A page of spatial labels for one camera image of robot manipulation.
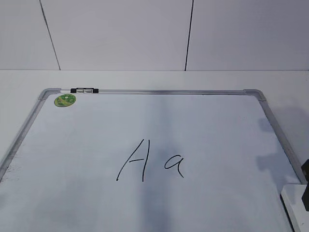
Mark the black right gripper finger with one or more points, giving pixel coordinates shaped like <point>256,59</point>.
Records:
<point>305,196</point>

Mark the black and clear hanger clip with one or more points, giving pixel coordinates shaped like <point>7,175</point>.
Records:
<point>84,90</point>

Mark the round green sticker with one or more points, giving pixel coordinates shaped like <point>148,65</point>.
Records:
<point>65,100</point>

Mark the white whiteboard eraser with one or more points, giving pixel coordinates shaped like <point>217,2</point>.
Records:
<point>291,197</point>

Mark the white whiteboard with aluminium frame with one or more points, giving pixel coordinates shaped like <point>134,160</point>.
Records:
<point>148,161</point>

